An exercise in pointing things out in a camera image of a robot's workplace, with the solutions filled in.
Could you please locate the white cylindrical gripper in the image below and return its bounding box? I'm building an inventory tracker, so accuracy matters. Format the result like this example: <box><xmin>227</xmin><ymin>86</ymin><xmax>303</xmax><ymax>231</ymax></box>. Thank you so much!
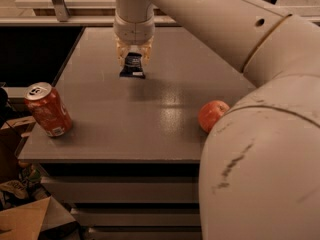
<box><xmin>113</xmin><ymin>11</ymin><xmax>155</xmax><ymax>66</ymax></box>

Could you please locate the dark blue rxbar wrapper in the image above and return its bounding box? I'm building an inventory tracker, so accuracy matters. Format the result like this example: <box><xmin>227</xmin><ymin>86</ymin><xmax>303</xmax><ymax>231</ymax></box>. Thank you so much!
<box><xmin>119</xmin><ymin>52</ymin><xmax>145</xmax><ymax>79</ymax></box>

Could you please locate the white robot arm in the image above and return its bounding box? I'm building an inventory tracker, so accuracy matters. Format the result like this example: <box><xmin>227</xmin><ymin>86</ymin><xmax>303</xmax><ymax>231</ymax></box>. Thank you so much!
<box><xmin>116</xmin><ymin>0</ymin><xmax>320</xmax><ymax>240</ymax></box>

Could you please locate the red coke can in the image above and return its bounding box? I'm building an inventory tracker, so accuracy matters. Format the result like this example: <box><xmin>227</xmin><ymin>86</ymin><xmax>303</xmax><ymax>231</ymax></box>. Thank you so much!
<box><xmin>24</xmin><ymin>82</ymin><xmax>72</xmax><ymax>137</ymax></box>

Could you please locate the red apple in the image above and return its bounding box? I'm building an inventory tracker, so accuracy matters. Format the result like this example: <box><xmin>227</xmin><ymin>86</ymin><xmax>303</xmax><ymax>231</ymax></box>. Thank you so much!
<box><xmin>198</xmin><ymin>100</ymin><xmax>230</xmax><ymax>133</ymax></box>

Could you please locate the grey drawer cabinet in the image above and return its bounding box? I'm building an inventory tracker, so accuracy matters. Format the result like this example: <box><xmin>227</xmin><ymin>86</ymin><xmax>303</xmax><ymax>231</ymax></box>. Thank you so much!
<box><xmin>20</xmin><ymin>27</ymin><xmax>254</xmax><ymax>240</ymax></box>

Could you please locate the brown cardboard box left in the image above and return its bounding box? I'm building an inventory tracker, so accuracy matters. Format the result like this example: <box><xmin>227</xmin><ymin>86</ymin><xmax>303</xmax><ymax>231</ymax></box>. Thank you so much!
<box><xmin>0</xmin><ymin>116</ymin><xmax>35</xmax><ymax>183</ymax></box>

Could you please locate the clutter pile on floor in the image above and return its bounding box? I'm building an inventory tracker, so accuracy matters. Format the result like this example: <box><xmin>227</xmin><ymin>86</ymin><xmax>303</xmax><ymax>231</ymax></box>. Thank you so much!
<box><xmin>0</xmin><ymin>162</ymin><xmax>50</xmax><ymax>211</ymax></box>

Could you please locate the cardboard box lower left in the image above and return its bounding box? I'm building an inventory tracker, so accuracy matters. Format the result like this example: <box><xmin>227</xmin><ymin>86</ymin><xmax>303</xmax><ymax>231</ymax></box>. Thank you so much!
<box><xmin>0</xmin><ymin>197</ymin><xmax>75</xmax><ymax>240</ymax></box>

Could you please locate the metal frame rail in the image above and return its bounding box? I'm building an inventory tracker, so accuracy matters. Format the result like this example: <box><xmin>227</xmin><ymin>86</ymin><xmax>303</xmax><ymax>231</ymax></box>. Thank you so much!
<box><xmin>0</xmin><ymin>0</ymin><xmax>178</xmax><ymax>27</ymax></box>

